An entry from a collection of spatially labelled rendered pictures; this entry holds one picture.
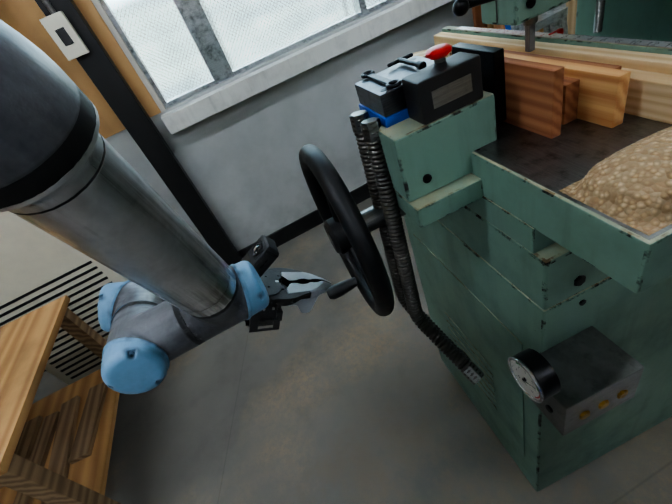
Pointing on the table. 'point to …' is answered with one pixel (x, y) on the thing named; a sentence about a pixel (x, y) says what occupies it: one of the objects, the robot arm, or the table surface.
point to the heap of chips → (632, 184)
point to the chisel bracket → (516, 11)
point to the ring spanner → (381, 79)
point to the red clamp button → (438, 51)
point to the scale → (577, 37)
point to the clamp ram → (494, 78)
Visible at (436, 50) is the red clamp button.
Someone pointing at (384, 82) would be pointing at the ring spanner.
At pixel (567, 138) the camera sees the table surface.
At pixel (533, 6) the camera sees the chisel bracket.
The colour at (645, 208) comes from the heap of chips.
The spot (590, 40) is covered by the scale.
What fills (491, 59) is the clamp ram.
